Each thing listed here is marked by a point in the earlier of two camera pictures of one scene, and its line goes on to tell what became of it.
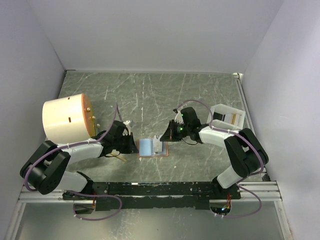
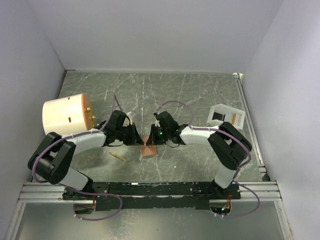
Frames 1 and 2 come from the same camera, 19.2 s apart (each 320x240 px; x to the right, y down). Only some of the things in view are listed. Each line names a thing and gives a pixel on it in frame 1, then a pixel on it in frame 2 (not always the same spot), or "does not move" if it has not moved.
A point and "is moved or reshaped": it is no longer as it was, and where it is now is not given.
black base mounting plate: (113, 195) does not move
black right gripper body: (179, 130) to (159, 135)
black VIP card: (217, 116) does not move
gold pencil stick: (119, 157) does not move
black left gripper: (131, 148) to (135, 138)
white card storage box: (225, 116) does not move
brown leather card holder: (145, 148) is moved or reshaped
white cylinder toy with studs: (69, 118) does not move
